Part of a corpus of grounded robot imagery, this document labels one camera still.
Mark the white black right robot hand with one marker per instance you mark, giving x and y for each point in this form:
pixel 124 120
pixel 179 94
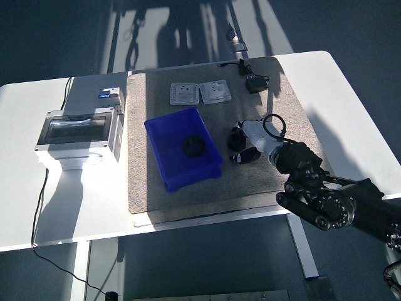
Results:
pixel 260 135

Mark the small black hex nut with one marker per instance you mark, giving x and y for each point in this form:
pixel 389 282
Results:
pixel 235 142

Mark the large black hex nut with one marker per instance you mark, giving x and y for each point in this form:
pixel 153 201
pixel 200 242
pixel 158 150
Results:
pixel 187 147

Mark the blue plastic box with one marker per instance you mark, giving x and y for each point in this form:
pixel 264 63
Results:
pixel 169 138

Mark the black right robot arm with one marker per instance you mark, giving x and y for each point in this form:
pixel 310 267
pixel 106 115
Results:
pixel 300 156

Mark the black power adapter plug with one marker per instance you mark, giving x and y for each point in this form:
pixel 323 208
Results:
pixel 255 85

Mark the grey-brown mat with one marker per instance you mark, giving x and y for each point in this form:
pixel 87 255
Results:
pixel 219 175

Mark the white socket panel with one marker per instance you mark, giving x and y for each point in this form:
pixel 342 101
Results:
pixel 215 91
pixel 184 94

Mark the white table leg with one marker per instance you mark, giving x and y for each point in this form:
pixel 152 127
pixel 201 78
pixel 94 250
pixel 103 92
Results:
pixel 308 263
pixel 80 269

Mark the grey table foot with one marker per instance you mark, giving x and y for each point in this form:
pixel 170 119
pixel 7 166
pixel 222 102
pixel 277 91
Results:
pixel 319 290

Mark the black floor plug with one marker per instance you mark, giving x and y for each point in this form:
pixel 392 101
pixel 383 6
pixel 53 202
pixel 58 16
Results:
pixel 111 296

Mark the silver metal bracket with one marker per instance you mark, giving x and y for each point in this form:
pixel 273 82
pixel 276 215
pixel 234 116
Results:
pixel 239 47

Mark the white enclosure with clear lid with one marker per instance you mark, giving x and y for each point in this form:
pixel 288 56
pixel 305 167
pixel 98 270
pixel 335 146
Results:
pixel 75 128

